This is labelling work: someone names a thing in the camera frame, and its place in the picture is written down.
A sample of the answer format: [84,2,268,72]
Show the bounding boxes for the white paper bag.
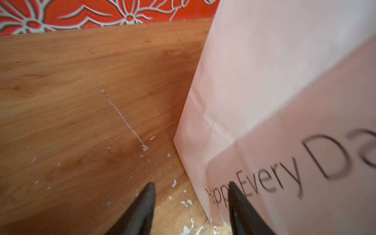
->
[174,1,376,235]

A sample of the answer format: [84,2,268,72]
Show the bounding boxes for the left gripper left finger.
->
[106,182,156,235]

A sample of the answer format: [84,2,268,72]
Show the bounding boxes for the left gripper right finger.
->
[228,181,276,235]

